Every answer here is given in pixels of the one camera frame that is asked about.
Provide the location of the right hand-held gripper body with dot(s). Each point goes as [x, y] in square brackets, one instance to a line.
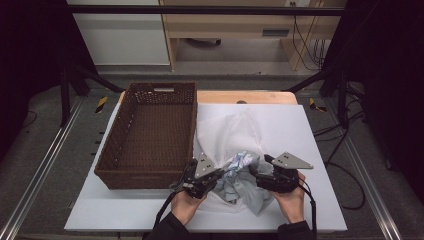
[283, 176]

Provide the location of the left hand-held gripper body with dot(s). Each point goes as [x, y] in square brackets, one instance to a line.
[200, 180]

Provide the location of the light grey printed shirt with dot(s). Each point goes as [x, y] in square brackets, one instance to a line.
[243, 193]

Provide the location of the white cloth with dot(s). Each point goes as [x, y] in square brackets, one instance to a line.
[230, 136]

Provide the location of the brown woven basket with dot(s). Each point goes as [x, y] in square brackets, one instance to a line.
[150, 133]

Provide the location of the person's right hand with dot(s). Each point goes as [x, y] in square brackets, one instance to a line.
[293, 203]

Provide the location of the person's left hand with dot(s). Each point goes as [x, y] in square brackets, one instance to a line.
[186, 206]

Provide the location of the white board table cover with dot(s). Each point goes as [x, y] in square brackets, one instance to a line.
[293, 133]

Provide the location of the yellow black tape strip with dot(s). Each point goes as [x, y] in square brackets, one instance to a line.
[101, 104]
[315, 105]

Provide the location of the black metal stand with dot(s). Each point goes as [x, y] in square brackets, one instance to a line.
[66, 96]
[341, 96]

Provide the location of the beige wooden desk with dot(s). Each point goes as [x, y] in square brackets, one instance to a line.
[233, 23]

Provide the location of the dark curtain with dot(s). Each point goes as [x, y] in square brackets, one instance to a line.
[30, 50]
[390, 66]

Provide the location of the white cabinet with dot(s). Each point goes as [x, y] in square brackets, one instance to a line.
[123, 40]

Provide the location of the aluminium floor rail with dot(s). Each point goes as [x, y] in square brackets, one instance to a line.
[40, 173]
[370, 186]

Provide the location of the black horizontal frame bar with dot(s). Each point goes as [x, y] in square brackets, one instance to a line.
[200, 10]

